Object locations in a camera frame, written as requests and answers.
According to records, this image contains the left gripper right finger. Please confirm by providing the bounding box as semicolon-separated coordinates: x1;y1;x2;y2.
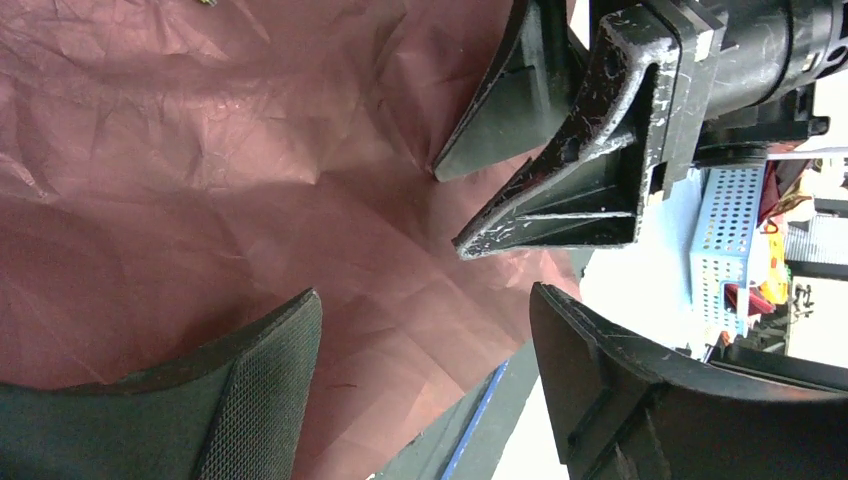
529;283;847;479

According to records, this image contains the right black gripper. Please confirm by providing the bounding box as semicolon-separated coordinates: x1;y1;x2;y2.
589;0;848;200

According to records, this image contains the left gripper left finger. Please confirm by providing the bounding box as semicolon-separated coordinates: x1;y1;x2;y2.
1;289;322;479

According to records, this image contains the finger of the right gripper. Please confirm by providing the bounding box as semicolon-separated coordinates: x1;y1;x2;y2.
453;5;681;259
431;0;587;182

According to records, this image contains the dark red wrapping paper sheet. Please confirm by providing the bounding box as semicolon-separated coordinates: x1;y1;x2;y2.
1;1;575;479

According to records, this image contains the grey perforated electronics box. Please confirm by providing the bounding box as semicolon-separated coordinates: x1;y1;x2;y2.
689;167;767;338

